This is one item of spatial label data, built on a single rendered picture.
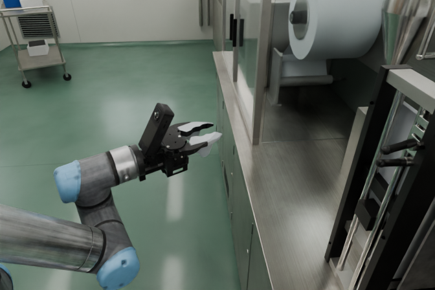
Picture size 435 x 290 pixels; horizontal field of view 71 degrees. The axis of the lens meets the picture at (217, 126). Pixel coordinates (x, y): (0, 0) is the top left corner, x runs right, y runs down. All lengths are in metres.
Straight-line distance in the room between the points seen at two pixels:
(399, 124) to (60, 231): 0.60
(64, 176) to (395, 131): 0.62
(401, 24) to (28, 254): 0.91
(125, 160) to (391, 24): 0.73
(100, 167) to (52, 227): 0.15
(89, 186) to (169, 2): 5.12
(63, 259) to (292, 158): 0.89
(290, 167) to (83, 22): 5.18
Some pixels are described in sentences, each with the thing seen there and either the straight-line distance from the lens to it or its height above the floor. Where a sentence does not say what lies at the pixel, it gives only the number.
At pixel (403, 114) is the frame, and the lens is 0.62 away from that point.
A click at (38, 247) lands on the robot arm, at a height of 1.24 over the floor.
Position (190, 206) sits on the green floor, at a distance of 2.26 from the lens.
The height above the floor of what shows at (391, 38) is 1.41.
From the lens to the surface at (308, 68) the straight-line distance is 1.19.
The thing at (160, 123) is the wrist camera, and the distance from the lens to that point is 0.63.
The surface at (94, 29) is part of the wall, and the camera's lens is 5.94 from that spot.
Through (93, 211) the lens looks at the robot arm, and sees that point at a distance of 0.69.
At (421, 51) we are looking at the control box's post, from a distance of 0.81.
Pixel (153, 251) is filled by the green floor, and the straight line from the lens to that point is 2.05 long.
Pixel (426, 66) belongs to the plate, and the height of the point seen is 1.26.
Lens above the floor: 1.63
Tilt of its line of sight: 32 degrees down
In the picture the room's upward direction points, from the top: straight up
